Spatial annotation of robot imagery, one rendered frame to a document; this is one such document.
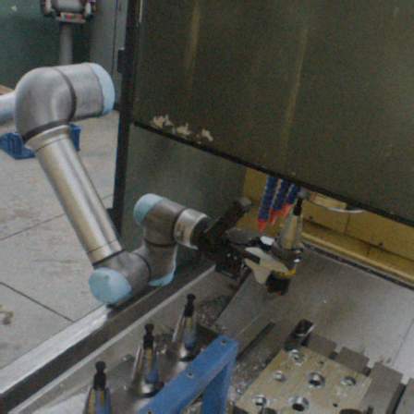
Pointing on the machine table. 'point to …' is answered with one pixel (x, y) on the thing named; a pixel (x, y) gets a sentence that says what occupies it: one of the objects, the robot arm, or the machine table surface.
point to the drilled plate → (356, 396)
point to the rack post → (217, 391)
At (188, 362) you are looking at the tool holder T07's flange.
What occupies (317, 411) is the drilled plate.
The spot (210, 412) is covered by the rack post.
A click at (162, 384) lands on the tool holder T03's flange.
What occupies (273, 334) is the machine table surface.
